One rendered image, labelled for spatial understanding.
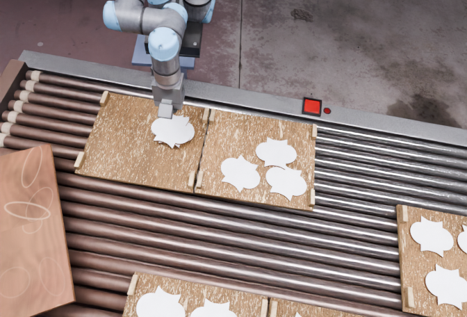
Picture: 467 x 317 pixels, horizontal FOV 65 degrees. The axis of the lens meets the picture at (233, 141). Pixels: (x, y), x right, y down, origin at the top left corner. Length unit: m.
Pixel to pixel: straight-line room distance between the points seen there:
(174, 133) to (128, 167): 0.20
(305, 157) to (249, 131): 0.23
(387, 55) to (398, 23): 0.41
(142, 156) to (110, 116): 0.22
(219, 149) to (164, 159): 0.20
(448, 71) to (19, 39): 3.29
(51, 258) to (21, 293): 0.11
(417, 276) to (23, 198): 1.24
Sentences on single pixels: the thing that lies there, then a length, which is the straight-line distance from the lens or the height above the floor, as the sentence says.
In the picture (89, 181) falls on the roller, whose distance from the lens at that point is 1.37.
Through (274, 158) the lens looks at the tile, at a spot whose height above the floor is 0.95.
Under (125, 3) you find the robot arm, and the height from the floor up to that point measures 1.43.
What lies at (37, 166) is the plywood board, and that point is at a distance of 1.31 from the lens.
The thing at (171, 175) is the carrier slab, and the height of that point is 0.94.
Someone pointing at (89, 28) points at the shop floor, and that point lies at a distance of 3.17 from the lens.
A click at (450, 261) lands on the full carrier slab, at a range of 1.46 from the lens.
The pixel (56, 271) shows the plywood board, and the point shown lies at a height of 1.04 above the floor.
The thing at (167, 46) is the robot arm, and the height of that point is 1.43.
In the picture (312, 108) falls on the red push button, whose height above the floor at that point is 0.93.
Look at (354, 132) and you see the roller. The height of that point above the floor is 0.92.
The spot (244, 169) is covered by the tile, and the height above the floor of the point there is 0.94.
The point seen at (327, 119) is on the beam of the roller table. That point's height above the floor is 0.92.
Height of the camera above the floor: 2.12
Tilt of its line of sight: 60 degrees down
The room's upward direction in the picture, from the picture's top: 9 degrees clockwise
